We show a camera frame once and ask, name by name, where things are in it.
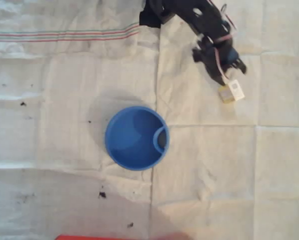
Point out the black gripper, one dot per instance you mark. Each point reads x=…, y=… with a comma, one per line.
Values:
x=212, y=70

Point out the small white yellow box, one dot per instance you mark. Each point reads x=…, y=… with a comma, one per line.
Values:
x=235, y=90

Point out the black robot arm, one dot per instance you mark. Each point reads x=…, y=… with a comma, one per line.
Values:
x=189, y=12

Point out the blue plastic bowl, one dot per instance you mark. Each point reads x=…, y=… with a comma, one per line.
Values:
x=129, y=140

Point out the white cloth with coloured stripes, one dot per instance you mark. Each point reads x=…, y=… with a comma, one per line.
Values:
x=64, y=125

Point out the red flat object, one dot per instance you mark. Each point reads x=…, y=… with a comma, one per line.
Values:
x=114, y=237

